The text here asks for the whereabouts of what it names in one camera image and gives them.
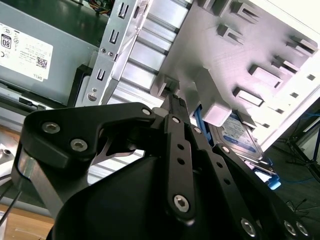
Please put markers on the hard disk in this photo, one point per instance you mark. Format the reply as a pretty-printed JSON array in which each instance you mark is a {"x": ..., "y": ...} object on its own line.
[{"x": 237, "y": 135}]

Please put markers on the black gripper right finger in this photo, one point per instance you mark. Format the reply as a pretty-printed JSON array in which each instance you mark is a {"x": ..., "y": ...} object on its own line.
[{"x": 225, "y": 180}]

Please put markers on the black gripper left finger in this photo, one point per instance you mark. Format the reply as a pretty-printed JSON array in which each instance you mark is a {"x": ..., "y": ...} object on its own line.
[{"x": 75, "y": 125}]

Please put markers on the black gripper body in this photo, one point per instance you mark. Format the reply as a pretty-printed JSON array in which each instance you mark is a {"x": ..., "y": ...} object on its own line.
[{"x": 112, "y": 212}]

